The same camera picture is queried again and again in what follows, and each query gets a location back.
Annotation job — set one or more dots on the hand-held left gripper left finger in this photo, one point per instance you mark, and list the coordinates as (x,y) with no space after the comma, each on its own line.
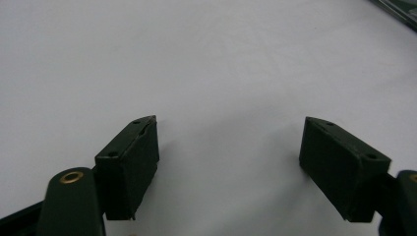
(126,170)

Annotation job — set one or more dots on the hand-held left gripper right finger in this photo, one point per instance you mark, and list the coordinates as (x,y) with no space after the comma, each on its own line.
(341,170)

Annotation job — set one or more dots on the dark metal edge strip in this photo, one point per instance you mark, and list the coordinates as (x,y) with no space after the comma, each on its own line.
(401,11)

